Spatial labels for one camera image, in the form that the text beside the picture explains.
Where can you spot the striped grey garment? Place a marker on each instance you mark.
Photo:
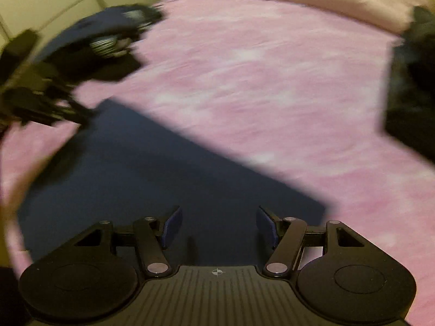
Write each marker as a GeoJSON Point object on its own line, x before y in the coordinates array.
{"type": "Point", "coordinates": [131, 26]}

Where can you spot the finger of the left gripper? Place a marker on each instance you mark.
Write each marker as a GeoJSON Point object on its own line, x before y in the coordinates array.
{"type": "Point", "coordinates": [66, 104]}

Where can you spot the stack of folded dark clothes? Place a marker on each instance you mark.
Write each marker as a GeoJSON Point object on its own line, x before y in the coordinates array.
{"type": "Point", "coordinates": [409, 111]}

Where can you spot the pink floral bed blanket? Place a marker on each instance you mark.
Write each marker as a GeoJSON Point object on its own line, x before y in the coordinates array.
{"type": "Point", "coordinates": [291, 92]}

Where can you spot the navy blue sweatshirt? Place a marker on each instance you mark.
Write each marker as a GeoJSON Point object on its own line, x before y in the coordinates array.
{"type": "Point", "coordinates": [125, 166]}

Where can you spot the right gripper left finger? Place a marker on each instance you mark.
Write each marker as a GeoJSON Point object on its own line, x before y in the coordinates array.
{"type": "Point", "coordinates": [153, 235]}

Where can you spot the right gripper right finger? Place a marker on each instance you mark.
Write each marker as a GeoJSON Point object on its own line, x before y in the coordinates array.
{"type": "Point", "coordinates": [285, 237]}

